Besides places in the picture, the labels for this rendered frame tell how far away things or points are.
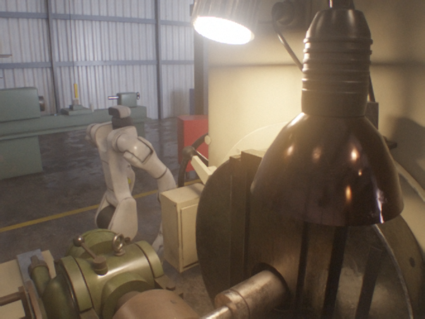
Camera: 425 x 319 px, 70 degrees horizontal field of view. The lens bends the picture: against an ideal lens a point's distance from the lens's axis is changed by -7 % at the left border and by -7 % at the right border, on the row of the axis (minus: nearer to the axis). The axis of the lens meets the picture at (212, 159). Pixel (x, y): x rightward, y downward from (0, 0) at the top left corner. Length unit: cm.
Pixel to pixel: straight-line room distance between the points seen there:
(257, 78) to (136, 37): 1021
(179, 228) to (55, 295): 39
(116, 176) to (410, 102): 129
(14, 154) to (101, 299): 540
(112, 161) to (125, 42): 928
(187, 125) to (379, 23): 442
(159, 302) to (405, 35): 63
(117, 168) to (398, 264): 128
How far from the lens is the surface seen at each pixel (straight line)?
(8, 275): 201
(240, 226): 70
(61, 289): 82
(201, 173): 90
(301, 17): 65
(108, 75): 1049
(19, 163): 615
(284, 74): 70
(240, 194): 67
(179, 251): 102
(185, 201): 96
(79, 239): 84
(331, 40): 29
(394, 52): 58
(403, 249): 55
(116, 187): 159
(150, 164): 139
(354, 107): 29
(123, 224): 161
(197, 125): 493
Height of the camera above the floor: 173
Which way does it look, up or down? 16 degrees down
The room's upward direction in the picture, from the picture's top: straight up
